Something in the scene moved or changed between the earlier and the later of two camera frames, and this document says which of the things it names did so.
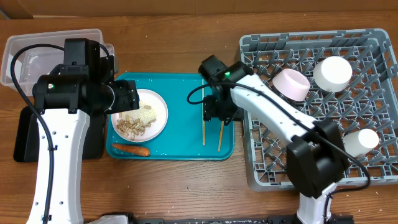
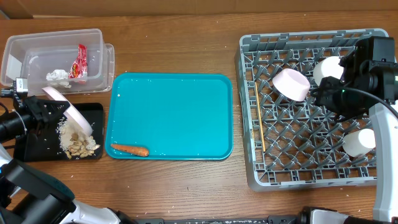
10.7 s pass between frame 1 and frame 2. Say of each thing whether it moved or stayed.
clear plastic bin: stayed
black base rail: stayed
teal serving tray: stayed
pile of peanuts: moved
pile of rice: moved
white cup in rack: stayed
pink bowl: stayed
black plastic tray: stayed
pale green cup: stayed
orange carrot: stayed
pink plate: moved
